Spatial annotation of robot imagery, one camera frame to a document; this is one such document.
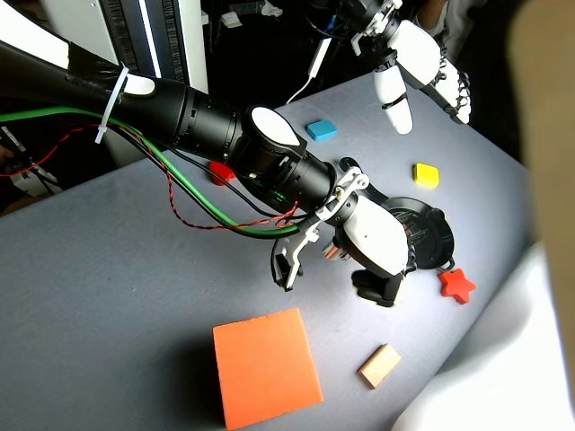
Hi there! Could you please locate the black cast iron pan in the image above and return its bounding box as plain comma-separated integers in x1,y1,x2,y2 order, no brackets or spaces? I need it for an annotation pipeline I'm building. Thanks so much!
339,156,456,273

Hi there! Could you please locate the person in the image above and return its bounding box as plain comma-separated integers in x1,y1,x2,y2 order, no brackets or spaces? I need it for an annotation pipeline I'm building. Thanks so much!
412,0,480,64

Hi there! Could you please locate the black computer tower light strip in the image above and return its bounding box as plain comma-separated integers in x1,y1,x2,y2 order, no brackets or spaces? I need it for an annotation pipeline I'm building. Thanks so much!
98,0,210,93

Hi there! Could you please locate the grey tablecloth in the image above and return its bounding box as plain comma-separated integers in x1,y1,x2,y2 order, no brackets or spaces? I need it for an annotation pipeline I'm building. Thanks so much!
0,74,540,431

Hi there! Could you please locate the light wooden rectangular block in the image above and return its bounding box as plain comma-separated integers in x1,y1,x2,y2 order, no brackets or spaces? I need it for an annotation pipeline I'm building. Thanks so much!
358,343,403,391

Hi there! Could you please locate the white zip tie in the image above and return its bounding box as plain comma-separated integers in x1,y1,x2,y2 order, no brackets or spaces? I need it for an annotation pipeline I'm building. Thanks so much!
93,65,129,145

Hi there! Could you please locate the tan blurred panel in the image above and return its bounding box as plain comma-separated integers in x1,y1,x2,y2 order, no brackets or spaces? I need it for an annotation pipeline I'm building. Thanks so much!
509,0,575,374

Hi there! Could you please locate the red star block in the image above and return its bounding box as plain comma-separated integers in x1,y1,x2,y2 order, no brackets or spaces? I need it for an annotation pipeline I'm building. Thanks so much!
438,268,477,305

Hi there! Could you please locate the red black twisted cable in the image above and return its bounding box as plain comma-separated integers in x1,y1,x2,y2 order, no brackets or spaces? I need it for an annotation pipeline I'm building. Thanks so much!
0,125,300,231

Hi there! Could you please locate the large orange block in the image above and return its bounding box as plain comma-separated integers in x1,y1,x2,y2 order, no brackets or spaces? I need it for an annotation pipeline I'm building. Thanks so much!
212,308,325,431

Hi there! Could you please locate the blue block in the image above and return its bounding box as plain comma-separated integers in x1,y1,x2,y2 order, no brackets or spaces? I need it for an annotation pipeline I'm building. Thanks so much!
306,119,339,143

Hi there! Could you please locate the white blurred shell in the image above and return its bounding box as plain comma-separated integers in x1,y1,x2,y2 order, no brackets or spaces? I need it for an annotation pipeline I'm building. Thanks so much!
390,242,575,431

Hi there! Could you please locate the yellow block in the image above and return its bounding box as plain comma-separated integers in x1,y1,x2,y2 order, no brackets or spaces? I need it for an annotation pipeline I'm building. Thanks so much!
412,163,441,189

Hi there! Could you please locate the red heart block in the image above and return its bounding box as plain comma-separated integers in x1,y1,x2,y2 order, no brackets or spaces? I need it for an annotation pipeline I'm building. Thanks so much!
208,161,237,187

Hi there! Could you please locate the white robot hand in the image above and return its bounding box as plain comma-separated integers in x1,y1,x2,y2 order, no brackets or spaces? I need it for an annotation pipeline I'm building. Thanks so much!
372,20,472,135
322,195,419,309

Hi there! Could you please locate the white bracket wrist camera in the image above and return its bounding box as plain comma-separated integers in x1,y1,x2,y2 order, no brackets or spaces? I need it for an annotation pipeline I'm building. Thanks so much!
269,219,325,294

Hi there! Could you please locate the white cable with adapter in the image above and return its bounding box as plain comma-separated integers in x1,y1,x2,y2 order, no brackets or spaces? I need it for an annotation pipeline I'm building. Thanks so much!
285,38,334,107

